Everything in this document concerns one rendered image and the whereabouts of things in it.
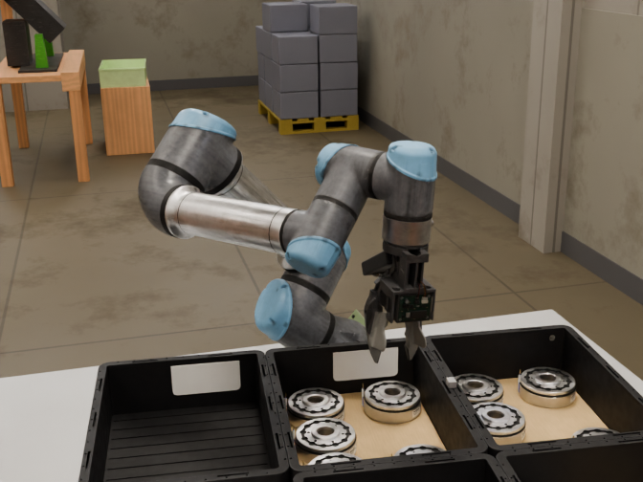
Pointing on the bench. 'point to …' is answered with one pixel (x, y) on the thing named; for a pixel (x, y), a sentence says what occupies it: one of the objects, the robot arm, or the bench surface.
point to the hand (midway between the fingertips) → (391, 352)
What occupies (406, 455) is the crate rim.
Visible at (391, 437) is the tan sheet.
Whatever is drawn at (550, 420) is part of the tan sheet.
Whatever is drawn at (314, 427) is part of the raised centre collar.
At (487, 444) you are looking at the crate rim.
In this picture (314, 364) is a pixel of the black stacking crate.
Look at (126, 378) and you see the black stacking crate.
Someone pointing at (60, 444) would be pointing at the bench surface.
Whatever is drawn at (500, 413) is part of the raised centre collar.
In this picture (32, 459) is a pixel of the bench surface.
